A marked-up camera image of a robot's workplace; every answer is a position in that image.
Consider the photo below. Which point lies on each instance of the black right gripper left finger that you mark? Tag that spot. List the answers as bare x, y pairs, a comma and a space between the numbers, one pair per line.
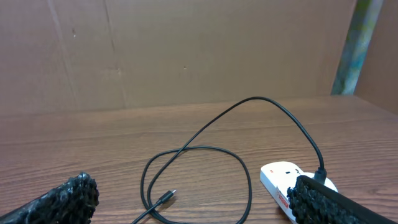
73, 202

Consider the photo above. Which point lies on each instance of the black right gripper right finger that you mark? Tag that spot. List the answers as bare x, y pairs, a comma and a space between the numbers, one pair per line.
313, 203

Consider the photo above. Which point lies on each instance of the white power strip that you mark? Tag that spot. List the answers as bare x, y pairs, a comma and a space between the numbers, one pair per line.
277, 177

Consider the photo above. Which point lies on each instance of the green patterned strip background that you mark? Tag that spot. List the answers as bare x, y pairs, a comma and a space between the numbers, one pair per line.
361, 28

